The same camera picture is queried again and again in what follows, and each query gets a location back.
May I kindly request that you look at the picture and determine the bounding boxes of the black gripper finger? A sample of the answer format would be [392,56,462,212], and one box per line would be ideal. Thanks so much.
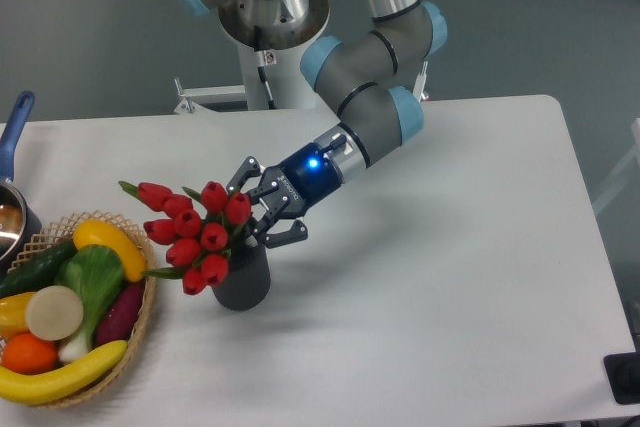
[226,156,264,193]
[248,218,309,248]

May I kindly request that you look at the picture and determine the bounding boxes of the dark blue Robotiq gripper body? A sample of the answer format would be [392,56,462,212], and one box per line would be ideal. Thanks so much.
[249,143,341,220]

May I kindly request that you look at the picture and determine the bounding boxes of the red tulip bouquet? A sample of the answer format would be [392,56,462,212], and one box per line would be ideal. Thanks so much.
[119,181,252,295]

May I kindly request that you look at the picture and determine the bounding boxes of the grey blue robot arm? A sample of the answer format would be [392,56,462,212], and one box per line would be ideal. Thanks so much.
[181,0,447,248]

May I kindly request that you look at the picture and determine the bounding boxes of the dark grey ribbed vase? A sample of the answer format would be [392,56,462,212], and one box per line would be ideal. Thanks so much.
[212,220,271,311]

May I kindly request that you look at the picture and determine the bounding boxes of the green bok choy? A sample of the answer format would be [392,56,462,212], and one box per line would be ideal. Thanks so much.
[55,245,124,364]

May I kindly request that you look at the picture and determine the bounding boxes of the woven wicker basket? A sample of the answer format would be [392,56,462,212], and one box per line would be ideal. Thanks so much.
[1,211,156,408]

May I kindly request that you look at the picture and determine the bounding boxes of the purple sweet potato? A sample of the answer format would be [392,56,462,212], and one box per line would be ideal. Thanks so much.
[95,282,144,346]

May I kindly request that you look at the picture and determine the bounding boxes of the dark green cucumber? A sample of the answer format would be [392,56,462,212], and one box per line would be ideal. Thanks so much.
[1,239,77,298]

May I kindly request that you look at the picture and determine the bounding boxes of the beige round slice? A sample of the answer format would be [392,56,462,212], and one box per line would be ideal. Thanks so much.
[25,285,84,341]

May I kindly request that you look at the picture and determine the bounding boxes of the yellow bell pepper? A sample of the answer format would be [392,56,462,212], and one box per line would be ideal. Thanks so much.
[0,292,35,339]

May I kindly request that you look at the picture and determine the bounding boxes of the orange fruit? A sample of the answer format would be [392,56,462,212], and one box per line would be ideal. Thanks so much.
[1,332,58,375]

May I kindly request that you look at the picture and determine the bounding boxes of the yellow banana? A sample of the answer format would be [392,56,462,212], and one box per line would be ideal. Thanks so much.
[1,340,128,406]

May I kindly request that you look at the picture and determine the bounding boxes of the black device at edge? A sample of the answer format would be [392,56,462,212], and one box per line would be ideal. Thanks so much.
[603,352,639,405]

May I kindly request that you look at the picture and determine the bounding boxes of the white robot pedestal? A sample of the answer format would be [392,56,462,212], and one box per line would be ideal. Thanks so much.
[235,39,318,110]

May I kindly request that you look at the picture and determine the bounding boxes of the white mounting bracket frame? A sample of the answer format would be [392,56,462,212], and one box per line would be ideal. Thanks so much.
[173,60,430,114]

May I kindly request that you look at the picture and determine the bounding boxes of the blue handled saucepan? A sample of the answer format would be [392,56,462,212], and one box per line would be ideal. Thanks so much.
[1,91,41,278]

